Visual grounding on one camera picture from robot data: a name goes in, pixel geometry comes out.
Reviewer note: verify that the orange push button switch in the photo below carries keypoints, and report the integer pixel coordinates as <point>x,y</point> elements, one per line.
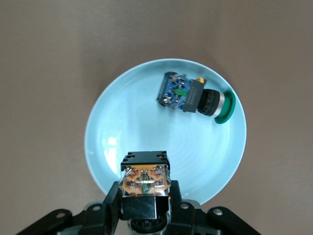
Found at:
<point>144,181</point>

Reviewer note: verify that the green push button switch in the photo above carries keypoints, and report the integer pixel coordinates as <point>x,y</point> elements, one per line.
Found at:
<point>190,98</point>

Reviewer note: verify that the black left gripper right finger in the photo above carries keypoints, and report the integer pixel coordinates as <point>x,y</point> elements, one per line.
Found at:
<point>185,220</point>

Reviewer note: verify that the light blue round plate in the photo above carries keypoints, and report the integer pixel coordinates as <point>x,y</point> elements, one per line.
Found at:
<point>137,122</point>

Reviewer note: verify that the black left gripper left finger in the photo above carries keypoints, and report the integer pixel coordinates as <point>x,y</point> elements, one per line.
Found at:
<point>97,220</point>

